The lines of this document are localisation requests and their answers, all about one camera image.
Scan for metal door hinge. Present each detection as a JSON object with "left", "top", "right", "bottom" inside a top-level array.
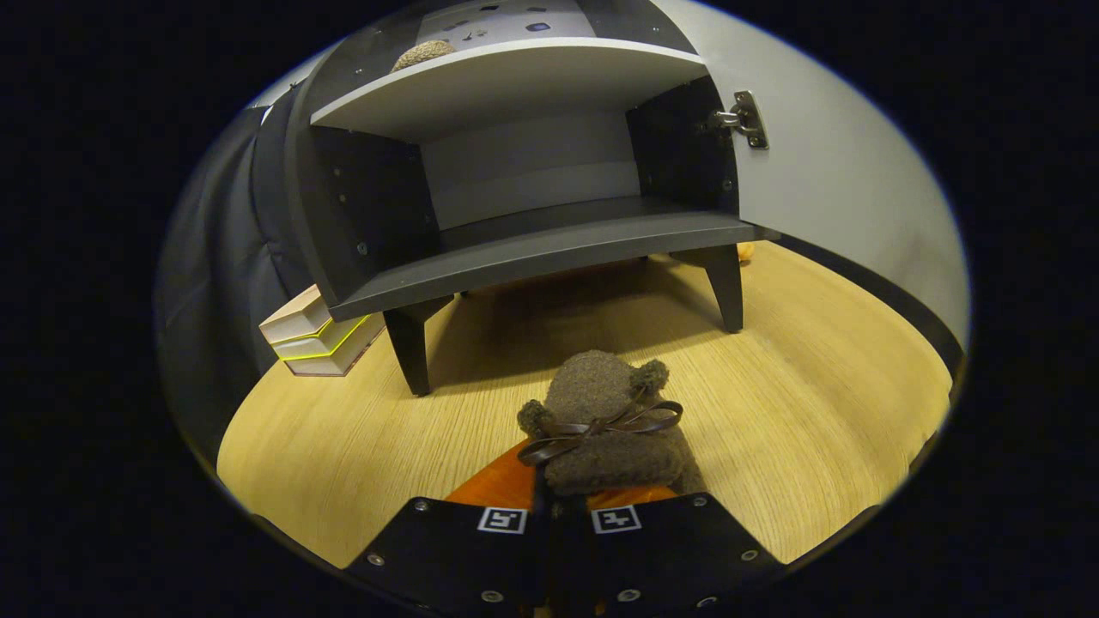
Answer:
[{"left": 697, "top": 90, "right": 770, "bottom": 150}]

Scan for dark grey shoe cabinet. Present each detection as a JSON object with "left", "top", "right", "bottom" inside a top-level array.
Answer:
[{"left": 283, "top": 0, "right": 782, "bottom": 397}]

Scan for brown fuzzy shoe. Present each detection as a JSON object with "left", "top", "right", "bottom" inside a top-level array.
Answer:
[
  {"left": 516, "top": 349, "right": 705, "bottom": 497},
  {"left": 392, "top": 39, "right": 458, "bottom": 73}
]

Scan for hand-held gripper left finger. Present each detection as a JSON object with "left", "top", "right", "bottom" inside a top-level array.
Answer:
[{"left": 343, "top": 442, "right": 550, "bottom": 618}]

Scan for beige shoe cabinet door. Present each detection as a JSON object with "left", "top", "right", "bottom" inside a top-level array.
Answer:
[{"left": 653, "top": 0, "right": 971, "bottom": 370}]

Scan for black backdrop cloth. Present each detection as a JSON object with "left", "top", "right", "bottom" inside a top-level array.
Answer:
[{"left": 157, "top": 103, "right": 319, "bottom": 447}]

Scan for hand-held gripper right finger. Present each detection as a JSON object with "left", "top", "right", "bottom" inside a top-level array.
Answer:
[{"left": 549, "top": 486, "right": 786, "bottom": 618}]

